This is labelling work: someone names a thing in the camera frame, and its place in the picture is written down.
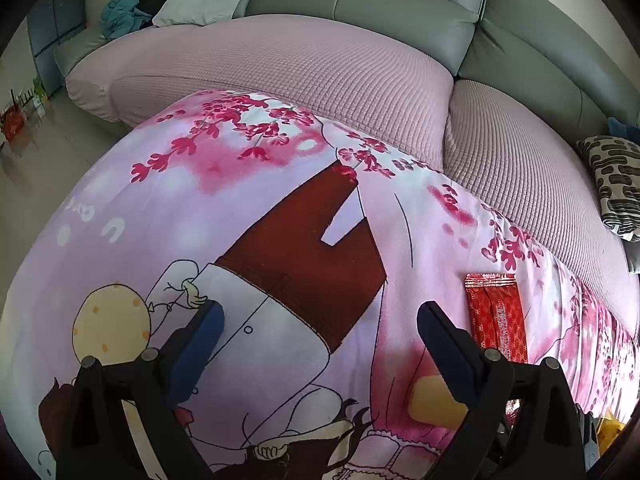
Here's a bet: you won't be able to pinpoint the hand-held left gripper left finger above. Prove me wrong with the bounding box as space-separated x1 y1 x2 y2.
56 301 225 480

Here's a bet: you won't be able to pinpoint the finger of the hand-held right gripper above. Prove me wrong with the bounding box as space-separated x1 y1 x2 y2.
576 401 602 477

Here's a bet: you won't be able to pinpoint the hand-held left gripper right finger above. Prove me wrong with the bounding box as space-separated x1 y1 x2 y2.
417 301 586 480

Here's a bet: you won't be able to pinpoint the yellow cake piece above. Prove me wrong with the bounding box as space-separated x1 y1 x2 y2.
409 374 470 427

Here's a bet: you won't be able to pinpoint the orange clear snack packet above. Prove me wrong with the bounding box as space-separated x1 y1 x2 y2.
597 409 627 443

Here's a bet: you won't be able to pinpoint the thin red snack packet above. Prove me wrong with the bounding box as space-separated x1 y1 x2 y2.
464 271 530 365

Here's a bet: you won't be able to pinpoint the printed cartoon blanket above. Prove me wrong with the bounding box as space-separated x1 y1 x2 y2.
0 89 640 480

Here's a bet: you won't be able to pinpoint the black white patterned pillow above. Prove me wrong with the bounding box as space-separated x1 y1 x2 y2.
575 135 640 243

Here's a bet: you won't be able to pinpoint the red floor item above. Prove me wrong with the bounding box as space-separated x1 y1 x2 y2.
0 104 27 142

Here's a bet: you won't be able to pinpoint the pink sofa cover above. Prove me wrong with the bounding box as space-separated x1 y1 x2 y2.
65 14 640 321

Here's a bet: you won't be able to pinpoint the green bottles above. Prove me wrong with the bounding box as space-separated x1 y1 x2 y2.
29 77 52 107

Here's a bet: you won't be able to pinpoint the teal clothes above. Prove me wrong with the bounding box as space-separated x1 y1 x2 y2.
99 0 157 41

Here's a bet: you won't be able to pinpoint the blue cabinet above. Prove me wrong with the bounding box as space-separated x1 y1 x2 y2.
26 0 90 97

